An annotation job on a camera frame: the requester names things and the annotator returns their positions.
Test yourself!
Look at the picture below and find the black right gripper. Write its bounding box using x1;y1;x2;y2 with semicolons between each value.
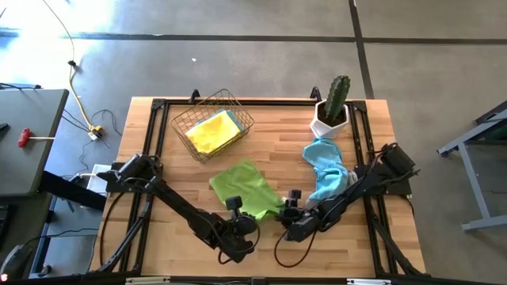
276;188;318;243

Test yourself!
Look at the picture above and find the green microfiber towel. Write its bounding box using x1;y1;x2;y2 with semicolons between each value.
208;158;284;222

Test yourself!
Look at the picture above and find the light blue microfiber towel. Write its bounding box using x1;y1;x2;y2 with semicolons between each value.
302;137;349;202
204;107;246;134

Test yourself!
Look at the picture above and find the grey microfiber towel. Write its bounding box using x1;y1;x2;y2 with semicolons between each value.
303;169;360;210

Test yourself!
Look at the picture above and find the yellow microfiber towel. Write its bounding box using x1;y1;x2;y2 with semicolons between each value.
185;109;242;155

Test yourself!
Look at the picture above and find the copper wire basket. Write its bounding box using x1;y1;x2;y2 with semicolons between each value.
170;89;256;164

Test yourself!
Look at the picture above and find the white faceted plant pot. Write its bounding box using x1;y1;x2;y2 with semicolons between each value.
310;99;350;139

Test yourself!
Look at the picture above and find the green cactus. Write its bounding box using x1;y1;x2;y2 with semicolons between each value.
324;74;352;124

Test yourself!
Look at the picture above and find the white power adapter box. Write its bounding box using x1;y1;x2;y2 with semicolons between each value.
81;164;110;195

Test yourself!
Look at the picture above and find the black support beam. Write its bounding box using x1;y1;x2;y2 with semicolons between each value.
37;172;108;211

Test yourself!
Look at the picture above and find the grey-blue metal table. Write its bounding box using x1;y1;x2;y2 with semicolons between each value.
437;101;507;233

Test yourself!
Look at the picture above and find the dark grey side table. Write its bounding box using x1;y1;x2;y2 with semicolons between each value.
0;89;70;199

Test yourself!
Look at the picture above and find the grey computer mouse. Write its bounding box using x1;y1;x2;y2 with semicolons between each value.
0;244;35;280

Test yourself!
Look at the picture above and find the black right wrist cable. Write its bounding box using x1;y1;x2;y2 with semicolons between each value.
273;227;318;269

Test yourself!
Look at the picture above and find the silver metal bracket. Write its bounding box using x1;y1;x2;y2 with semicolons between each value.
125;276;171;285
347;278;392;285

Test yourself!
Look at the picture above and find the black aluminium table frame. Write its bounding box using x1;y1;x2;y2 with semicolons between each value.
90;86;429;278

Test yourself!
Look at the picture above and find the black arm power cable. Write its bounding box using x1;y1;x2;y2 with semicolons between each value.
98;192;128;266

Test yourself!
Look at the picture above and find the yellow cable plug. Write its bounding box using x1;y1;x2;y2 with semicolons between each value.
87;124;105;142

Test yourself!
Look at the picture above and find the thin black floor cable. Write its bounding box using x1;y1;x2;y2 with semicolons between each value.
61;108;124;138

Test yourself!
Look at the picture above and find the red-handled screwdriver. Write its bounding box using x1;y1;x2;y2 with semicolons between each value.
17;127;55;149

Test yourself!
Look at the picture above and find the yellow floor cable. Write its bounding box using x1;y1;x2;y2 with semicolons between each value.
41;0;100;134

